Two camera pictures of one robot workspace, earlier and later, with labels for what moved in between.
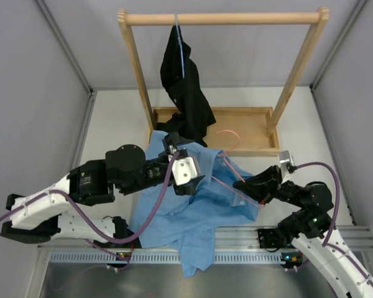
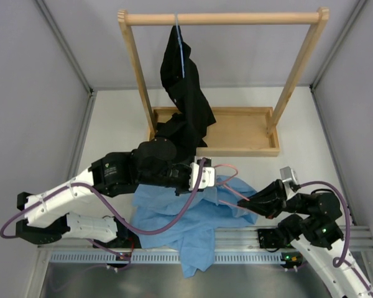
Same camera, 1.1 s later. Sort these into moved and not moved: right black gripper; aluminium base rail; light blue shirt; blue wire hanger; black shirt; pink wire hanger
Moved: right black gripper; light blue shirt; pink wire hanger
Not moved: aluminium base rail; blue wire hanger; black shirt
